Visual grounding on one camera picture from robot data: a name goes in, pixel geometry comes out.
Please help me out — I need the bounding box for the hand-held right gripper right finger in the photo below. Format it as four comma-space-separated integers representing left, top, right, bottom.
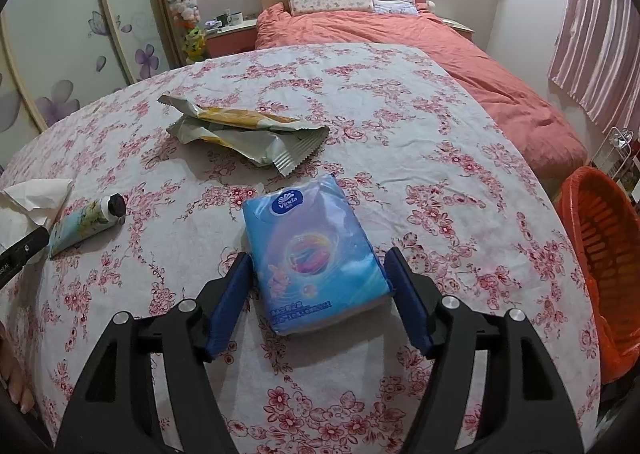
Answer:
382, 248, 586, 454

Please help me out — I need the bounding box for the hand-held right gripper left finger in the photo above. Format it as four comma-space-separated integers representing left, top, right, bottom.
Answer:
57, 251, 252, 454

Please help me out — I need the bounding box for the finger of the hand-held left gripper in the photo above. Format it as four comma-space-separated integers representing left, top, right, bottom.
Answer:
0, 225, 51, 287

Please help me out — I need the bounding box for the white tissue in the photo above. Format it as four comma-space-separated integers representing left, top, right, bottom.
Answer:
0, 178, 73, 229

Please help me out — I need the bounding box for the blue tissue pack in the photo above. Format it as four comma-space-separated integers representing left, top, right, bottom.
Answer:
242, 173, 396, 337

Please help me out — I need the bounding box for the orange basket with bag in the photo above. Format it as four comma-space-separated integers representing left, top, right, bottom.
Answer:
557, 166, 640, 385

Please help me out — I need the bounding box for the person's left hand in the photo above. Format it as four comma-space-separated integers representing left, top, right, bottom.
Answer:
0, 324, 36, 412

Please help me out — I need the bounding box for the floral hand cream tube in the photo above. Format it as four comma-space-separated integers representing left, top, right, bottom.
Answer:
48, 193, 127, 259

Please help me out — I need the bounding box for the red floral printed cloth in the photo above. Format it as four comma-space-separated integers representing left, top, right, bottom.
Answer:
0, 42, 601, 454

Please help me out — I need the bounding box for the yellow silver snack wrapper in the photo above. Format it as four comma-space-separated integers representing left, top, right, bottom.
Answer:
157, 94, 331, 179

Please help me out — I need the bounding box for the wardrobe with flower print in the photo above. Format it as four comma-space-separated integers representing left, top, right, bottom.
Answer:
0, 0, 183, 169

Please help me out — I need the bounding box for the pink duvet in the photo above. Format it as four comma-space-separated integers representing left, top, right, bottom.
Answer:
255, 2, 588, 179

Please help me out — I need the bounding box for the yellow green plush toy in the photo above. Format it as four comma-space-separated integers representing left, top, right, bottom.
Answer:
182, 26, 208, 65

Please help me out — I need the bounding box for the pink white nightstand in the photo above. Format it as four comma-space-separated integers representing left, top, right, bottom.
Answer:
440, 16, 475, 40
204, 20, 258, 59

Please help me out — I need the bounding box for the pink striped curtain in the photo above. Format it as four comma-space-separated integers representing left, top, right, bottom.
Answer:
547, 0, 640, 122

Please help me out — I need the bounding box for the white wire rack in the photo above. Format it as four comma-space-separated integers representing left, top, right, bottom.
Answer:
590, 126, 640, 195

